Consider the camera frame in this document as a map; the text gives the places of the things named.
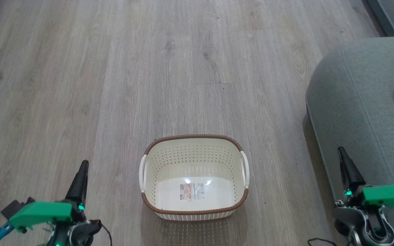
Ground black sensor box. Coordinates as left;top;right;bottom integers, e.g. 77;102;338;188
1;197;36;220

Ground cream perforated laundry basket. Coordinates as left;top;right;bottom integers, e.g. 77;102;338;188
139;134;250;221

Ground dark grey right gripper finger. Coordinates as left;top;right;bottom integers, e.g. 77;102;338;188
337;147;367;196

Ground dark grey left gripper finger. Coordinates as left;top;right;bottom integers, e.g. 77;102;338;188
65;160;90;206

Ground thin black cable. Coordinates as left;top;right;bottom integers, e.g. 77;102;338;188
99;223;113;246
307;238;338;246

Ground paper label sticker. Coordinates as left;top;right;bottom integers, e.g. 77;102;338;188
179;183;206;201

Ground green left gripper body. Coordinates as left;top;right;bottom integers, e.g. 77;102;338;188
9;200;88;233

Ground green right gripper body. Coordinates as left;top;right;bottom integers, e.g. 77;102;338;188
334;184;394;217

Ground grey backless sofa seat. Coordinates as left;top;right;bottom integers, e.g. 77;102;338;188
305;37;394;246

